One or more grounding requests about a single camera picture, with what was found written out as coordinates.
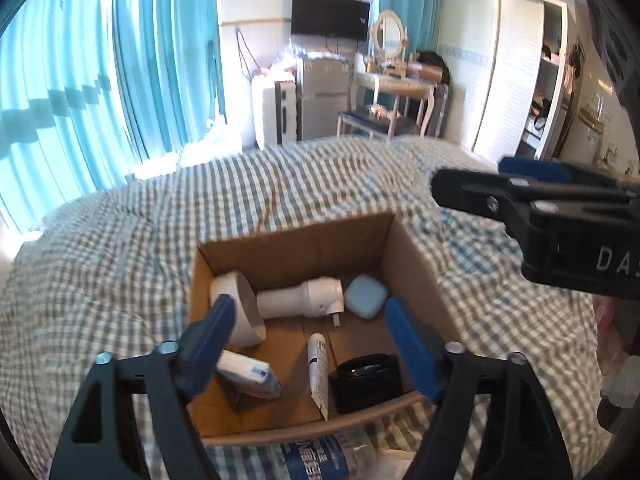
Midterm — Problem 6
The dark wall cable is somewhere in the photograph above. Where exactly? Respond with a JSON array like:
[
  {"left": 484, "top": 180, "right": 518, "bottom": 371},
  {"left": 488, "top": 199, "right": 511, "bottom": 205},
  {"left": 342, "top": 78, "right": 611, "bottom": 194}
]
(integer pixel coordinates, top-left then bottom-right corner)
[{"left": 235, "top": 27, "right": 257, "bottom": 81}]

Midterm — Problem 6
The narrow blue curtain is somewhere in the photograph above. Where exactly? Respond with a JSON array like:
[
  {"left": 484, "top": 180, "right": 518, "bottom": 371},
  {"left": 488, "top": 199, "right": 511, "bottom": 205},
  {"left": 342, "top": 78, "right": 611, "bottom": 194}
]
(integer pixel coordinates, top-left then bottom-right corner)
[{"left": 112, "top": 0, "right": 226, "bottom": 161}]

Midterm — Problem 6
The clear plastic bag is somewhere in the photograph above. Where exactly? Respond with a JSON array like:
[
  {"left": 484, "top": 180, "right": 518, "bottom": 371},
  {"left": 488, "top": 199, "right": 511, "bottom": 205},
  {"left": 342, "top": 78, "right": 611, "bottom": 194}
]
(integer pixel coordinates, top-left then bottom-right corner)
[{"left": 205, "top": 115, "right": 246, "bottom": 153}]

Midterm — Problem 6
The black wall television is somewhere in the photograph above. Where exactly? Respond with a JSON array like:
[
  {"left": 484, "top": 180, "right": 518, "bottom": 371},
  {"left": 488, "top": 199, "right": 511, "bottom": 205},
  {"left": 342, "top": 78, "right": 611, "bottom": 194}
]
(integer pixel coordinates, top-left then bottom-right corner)
[{"left": 291, "top": 0, "right": 371, "bottom": 42}]

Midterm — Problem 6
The silver small fridge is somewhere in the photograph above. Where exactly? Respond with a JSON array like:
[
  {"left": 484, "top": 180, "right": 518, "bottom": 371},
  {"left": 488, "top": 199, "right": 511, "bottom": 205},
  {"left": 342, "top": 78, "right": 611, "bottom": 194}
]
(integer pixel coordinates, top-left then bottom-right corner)
[{"left": 296, "top": 55, "right": 351, "bottom": 142}]

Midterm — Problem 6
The oval white vanity mirror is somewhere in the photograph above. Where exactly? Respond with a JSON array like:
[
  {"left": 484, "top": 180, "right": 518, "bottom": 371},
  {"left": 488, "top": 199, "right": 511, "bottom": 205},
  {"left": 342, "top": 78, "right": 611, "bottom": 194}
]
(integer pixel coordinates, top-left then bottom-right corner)
[{"left": 369, "top": 9, "right": 408, "bottom": 61}]

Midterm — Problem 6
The white squeeze tube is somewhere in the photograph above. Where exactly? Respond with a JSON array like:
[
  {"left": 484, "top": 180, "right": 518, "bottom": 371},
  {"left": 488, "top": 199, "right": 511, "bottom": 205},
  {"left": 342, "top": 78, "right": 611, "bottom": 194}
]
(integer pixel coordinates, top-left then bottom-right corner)
[{"left": 306, "top": 332, "right": 331, "bottom": 421}]

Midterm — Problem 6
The blue label water bottle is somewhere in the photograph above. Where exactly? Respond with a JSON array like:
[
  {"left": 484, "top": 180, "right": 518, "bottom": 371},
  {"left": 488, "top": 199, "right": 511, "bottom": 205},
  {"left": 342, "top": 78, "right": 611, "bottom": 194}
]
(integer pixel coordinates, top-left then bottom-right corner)
[{"left": 277, "top": 427, "right": 377, "bottom": 480}]

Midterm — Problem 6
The white air purifier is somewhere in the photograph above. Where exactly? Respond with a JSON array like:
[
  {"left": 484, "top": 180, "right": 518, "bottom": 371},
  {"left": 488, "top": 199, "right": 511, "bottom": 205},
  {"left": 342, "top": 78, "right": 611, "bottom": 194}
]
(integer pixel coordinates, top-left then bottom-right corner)
[{"left": 251, "top": 76, "right": 298, "bottom": 150}]

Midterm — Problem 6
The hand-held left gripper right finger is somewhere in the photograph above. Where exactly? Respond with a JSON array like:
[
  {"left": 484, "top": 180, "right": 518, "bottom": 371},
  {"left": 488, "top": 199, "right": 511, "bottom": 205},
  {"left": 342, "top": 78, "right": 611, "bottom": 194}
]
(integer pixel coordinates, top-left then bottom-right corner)
[{"left": 384, "top": 297, "right": 576, "bottom": 480}]

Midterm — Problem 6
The dark suitcase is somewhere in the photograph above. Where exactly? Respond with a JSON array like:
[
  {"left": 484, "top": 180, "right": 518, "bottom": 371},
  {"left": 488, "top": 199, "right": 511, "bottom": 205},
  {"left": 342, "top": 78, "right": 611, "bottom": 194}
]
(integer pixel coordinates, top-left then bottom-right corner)
[{"left": 425, "top": 82, "right": 453, "bottom": 137}]

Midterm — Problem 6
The blue white tissue packet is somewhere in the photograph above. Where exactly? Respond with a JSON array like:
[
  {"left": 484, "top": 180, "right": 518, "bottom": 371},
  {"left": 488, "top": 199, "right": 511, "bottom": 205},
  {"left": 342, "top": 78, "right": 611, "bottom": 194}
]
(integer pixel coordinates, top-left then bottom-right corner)
[{"left": 215, "top": 349, "right": 282, "bottom": 401}]

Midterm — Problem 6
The black bag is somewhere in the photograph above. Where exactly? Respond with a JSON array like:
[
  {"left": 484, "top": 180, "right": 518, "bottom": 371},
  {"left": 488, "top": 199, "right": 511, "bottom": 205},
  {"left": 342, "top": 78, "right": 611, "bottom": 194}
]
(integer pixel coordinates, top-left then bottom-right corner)
[{"left": 414, "top": 50, "right": 451, "bottom": 86}]

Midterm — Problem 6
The dark cushioned bench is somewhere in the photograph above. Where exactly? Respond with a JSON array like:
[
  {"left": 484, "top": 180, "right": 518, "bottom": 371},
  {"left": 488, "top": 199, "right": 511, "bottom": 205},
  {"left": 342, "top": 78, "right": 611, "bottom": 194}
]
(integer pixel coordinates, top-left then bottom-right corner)
[{"left": 336, "top": 107, "right": 418, "bottom": 138}]

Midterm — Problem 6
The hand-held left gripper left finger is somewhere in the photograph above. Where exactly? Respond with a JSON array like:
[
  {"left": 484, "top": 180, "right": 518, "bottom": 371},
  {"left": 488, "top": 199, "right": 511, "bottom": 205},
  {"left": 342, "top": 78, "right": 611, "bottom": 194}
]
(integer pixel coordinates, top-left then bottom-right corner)
[{"left": 50, "top": 292, "right": 237, "bottom": 480}]

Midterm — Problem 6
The grey checked blanket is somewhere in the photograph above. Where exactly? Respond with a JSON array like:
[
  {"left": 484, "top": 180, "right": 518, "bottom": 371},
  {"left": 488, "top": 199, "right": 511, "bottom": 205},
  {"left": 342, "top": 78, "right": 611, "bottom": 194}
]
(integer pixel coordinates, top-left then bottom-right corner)
[{"left": 0, "top": 132, "right": 608, "bottom": 480}]

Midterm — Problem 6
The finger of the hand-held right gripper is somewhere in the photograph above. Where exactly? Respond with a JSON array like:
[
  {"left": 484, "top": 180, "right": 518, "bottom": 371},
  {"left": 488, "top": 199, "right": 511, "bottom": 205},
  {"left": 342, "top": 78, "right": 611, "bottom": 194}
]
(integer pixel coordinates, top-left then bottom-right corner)
[
  {"left": 431, "top": 169, "right": 626, "bottom": 222},
  {"left": 498, "top": 156, "right": 640, "bottom": 187}
]

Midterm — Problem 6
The white plug-in lamp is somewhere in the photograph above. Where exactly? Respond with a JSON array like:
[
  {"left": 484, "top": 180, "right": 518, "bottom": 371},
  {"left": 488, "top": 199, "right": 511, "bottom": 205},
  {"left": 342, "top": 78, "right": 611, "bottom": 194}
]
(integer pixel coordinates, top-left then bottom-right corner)
[{"left": 209, "top": 270, "right": 346, "bottom": 348}]

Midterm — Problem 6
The person's right hand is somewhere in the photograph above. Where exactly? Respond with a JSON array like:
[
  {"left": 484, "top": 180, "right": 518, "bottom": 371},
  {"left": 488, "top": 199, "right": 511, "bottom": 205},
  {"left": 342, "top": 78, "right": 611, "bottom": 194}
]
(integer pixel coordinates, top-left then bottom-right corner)
[{"left": 595, "top": 297, "right": 626, "bottom": 377}]

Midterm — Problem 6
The blue curtain beside wardrobe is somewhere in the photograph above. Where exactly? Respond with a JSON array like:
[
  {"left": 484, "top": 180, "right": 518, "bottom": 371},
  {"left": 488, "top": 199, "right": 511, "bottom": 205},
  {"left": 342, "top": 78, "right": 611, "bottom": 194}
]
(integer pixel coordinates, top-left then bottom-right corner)
[{"left": 377, "top": 0, "right": 446, "bottom": 56}]

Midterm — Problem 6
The black round jar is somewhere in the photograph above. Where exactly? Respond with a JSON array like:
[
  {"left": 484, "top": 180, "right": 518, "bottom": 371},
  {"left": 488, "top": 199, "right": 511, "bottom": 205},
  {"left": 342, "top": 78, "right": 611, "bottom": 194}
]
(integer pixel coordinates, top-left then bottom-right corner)
[{"left": 328, "top": 353, "right": 403, "bottom": 414}]

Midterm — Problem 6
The white louvred wardrobe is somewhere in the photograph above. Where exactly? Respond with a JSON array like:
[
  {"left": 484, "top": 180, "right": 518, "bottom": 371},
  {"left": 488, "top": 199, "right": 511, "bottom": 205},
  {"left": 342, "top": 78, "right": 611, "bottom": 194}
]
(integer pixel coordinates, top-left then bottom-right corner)
[{"left": 437, "top": 0, "right": 568, "bottom": 161}]

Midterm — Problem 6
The cardboard box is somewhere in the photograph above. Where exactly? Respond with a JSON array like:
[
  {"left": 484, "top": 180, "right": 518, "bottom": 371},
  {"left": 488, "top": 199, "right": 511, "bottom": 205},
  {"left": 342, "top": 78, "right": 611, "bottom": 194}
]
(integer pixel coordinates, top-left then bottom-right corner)
[{"left": 187, "top": 212, "right": 463, "bottom": 448}]

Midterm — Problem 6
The white dressing table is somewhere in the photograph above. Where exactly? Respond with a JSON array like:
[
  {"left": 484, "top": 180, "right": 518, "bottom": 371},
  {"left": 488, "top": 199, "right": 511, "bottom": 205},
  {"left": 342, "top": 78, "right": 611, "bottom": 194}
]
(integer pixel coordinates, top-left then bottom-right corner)
[{"left": 350, "top": 67, "right": 437, "bottom": 136}]

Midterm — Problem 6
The wide blue curtain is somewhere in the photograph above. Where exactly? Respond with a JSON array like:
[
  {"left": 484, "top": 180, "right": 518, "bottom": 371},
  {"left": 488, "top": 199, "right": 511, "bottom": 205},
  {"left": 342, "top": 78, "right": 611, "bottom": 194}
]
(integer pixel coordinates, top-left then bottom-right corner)
[{"left": 0, "top": 0, "right": 133, "bottom": 233}]

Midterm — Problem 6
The crumpled plastic bag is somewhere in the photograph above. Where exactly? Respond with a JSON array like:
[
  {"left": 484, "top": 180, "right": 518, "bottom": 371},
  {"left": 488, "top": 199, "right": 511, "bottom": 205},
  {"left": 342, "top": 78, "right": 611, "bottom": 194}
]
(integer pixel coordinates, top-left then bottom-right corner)
[{"left": 272, "top": 45, "right": 301, "bottom": 73}]

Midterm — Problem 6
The light blue rounded case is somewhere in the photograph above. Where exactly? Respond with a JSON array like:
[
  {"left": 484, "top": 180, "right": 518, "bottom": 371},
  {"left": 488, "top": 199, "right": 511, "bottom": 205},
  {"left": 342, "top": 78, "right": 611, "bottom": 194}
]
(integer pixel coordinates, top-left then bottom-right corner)
[{"left": 343, "top": 275, "right": 388, "bottom": 319}]

